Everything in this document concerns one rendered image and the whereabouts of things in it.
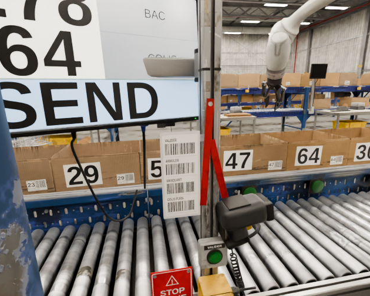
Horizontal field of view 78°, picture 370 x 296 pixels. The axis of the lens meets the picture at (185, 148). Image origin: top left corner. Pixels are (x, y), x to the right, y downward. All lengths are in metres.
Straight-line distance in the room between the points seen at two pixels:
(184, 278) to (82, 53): 0.55
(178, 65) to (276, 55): 0.70
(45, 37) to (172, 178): 0.36
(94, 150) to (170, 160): 0.97
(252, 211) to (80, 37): 0.49
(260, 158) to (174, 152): 0.84
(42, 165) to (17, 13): 0.77
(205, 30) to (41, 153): 1.21
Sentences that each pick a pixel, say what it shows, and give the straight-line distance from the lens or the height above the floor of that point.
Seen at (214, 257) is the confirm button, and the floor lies 0.95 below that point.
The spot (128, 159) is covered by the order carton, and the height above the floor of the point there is 1.02.
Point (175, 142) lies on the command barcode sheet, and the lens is 0.47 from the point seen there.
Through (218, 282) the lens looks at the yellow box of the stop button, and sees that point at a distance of 0.64.
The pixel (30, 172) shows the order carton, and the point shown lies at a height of 0.99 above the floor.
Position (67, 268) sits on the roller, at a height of 0.75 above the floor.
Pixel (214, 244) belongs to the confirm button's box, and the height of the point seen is 0.98.
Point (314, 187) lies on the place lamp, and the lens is 1.42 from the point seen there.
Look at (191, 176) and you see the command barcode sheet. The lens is 0.50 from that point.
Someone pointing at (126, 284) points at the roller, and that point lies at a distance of 0.85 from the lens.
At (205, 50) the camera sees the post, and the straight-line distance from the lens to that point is 0.48.
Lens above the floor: 1.32
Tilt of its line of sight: 14 degrees down
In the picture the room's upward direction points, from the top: 1 degrees counter-clockwise
